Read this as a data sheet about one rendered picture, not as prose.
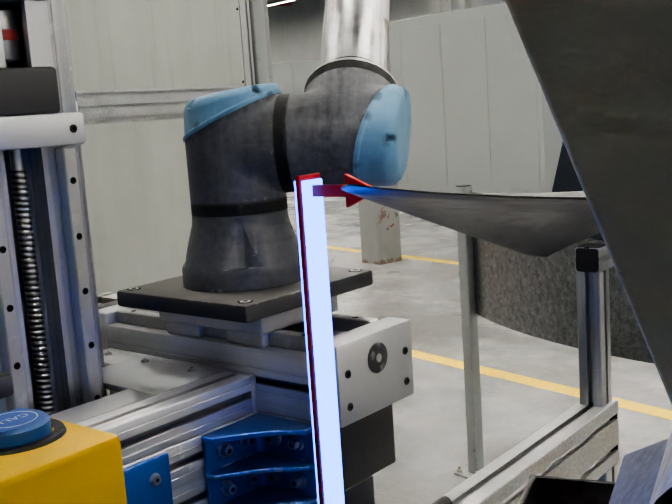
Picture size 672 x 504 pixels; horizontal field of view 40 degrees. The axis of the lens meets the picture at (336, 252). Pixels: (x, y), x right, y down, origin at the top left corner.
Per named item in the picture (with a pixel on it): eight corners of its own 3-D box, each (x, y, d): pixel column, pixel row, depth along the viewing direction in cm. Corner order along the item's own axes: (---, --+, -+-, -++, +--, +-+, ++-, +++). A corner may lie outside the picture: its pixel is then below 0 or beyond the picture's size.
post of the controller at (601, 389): (602, 408, 112) (598, 247, 109) (579, 404, 114) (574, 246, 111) (612, 401, 114) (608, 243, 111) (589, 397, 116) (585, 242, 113)
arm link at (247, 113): (204, 197, 119) (195, 89, 117) (308, 191, 117) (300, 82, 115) (175, 207, 107) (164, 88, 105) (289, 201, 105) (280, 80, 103)
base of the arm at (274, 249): (157, 287, 113) (149, 205, 111) (245, 265, 124) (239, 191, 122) (245, 296, 103) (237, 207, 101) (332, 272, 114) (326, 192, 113)
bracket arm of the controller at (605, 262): (599, 273, 109) (598, 248, 109) (575, 272, 111) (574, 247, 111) (667, 242, 128) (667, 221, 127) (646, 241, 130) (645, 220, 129)
